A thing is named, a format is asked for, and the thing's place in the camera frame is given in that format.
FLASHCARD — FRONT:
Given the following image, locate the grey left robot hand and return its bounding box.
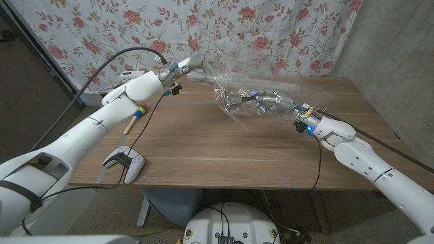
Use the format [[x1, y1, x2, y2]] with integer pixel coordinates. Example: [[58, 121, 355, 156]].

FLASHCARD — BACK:
[[159, 54, 218, 89]]

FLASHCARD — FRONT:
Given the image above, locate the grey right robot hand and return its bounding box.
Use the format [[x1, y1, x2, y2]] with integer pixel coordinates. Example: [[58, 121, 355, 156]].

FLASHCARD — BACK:
[[250, 89, 322, 132]]

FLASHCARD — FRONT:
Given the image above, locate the clear cling film roll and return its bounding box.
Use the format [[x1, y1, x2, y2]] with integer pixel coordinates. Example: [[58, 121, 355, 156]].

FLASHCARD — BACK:
[[202, 60, 335, 134]]

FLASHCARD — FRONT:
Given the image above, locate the silver bell with black handle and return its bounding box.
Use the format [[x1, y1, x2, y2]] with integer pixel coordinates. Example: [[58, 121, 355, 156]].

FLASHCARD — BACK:
[[222, 90, 258, 113]]

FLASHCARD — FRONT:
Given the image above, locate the colourful striped wooden maraca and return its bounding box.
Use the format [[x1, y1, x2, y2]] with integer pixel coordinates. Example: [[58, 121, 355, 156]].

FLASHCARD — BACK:
[[123, 101, 149, 136]]

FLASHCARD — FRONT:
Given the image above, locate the white and black gamepad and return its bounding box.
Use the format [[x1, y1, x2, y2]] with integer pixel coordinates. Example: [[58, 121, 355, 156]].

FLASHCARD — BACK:
[[102, 145, 146, 185]]

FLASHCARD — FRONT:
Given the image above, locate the white power strip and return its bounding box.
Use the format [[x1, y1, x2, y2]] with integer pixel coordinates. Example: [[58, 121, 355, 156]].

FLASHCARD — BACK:
[[119, 70, 146, 81]]

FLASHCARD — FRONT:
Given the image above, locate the floral rose backdrop cloth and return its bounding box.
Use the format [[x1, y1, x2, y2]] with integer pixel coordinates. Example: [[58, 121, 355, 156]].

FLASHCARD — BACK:
[[8, 0, 363, 95]]

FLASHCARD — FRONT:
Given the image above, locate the grey flat strip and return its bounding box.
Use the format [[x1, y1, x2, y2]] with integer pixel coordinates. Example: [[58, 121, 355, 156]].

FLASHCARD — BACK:
[[95, 134, 127, 184]]

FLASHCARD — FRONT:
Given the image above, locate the grey table leg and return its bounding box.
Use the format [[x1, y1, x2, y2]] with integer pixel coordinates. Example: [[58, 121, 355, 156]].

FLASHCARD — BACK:
[[309, 189, 332, 235]]

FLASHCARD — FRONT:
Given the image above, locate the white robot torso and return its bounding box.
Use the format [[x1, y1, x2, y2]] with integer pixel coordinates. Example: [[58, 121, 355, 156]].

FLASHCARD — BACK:
[[182, 202, 281, 244]]

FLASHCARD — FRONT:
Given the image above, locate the black power adapter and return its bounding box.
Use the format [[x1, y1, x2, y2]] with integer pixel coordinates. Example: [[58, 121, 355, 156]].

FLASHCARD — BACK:
[[287, 230, 312, 244]]

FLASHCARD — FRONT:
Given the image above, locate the grey stool with white leg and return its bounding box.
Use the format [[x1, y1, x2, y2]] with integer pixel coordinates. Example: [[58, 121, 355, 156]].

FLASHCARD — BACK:
[[136, 187, 204, 227]]

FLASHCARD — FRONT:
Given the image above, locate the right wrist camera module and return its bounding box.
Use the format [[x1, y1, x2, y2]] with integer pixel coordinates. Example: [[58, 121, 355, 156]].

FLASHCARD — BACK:
[[293, 120, 315, 137]]

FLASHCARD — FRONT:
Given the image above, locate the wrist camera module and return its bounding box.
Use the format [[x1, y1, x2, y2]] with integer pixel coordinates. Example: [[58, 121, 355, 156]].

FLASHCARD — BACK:
[[293, 120, 315, 137], [162, 83, 183, 97]]

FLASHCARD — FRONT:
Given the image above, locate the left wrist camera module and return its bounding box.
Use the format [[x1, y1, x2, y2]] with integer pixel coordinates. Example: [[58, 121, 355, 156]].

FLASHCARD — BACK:
[[162, 83, 183, 97]]

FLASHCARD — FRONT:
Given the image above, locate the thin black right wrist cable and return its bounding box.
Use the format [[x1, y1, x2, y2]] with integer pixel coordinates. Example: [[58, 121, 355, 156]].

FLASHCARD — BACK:
[[310, 135, 323, 191]]

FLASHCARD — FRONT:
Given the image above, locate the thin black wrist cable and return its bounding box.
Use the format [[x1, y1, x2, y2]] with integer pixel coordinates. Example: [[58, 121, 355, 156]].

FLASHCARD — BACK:
[[310, 135, 323, 191], [20, 94, 165, 237]]

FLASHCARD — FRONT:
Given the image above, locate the thin black left wrist cable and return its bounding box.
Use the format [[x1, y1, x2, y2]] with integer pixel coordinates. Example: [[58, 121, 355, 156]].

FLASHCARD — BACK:
[[20, 94, 165, 237]]

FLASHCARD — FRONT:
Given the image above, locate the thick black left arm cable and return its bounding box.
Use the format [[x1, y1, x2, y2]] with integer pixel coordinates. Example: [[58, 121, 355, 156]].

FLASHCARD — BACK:
[[29, 46, 168, 153]]

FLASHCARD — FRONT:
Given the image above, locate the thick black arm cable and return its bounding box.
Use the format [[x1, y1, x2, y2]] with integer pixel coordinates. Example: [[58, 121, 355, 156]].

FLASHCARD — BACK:
[[29, 46, 168, 153], [317, 108, 434, 174]]

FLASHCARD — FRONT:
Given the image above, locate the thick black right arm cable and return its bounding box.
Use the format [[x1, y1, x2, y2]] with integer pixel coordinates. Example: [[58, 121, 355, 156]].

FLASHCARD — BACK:
[[317, 108, 434, 174]]

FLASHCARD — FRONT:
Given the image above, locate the black door frame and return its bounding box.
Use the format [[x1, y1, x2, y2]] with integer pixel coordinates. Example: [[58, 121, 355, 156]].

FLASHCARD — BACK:
[[0, 3, 85, 109]]

